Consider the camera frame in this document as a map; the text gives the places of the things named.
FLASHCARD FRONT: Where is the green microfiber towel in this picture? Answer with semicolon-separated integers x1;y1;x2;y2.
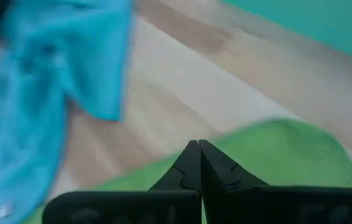
23;118;352;224

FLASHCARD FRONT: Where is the blue microfiber towel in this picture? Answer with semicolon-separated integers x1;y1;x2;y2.
0;0;133;224

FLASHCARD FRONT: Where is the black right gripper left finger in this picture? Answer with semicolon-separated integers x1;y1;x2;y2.
42;139;203;224

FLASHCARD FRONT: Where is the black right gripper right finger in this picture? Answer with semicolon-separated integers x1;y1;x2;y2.
199;139;352;224

